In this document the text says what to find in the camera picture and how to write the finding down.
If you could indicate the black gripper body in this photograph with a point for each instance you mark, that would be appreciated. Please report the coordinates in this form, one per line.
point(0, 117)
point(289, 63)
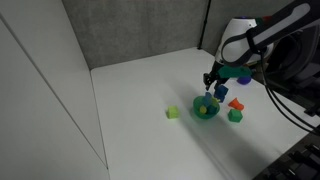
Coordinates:
point(213, 77)

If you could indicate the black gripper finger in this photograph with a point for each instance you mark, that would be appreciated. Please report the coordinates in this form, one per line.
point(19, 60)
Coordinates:
point(207, 86)

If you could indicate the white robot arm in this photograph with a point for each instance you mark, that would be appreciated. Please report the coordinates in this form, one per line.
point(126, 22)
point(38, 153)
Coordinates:
point(239, 49)

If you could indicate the green plastic bowl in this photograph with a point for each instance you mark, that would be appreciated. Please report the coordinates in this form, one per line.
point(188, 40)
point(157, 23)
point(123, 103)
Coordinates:
point(197, 102)

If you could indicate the dark blue block toy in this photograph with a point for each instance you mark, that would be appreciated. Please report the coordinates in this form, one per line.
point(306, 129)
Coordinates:
point(220, 93)

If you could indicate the yellow spiky toy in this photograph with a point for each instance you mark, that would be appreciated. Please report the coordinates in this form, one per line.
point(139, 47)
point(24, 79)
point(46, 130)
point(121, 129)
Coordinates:
point(203, 109)

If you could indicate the purple ball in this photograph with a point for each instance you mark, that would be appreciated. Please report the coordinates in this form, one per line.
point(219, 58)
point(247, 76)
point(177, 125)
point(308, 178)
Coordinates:
point(244, 80)

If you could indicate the orange toy figure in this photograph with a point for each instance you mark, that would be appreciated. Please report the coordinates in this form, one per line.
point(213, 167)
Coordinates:
point(236, 104)

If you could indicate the green cube toy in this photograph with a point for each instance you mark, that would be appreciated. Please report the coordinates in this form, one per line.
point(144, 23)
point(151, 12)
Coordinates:
point(235, 115)

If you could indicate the lime green cube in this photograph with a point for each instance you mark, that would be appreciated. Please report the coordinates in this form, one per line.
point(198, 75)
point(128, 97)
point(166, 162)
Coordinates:
point(172, 112)

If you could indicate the black tripod stand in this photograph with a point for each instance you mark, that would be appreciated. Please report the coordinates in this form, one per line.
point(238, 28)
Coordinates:
point(199, 46)

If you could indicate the black clamp base board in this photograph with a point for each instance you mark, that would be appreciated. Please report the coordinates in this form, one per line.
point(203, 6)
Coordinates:
point(301, 162)

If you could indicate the green plastic mount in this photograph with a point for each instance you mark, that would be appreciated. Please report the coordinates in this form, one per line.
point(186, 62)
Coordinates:
point(234, 72)

